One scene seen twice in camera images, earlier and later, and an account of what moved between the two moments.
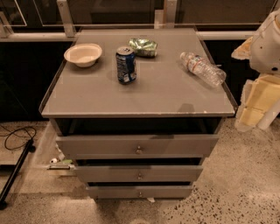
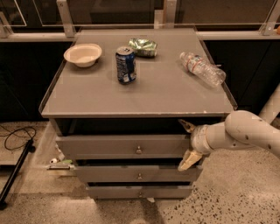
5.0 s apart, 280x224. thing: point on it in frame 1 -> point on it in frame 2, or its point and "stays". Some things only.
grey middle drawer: [140, 173] stays
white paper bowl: [84, 54] stays
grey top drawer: [140, 147] stays
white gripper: [266, 52] -> [198, 139]
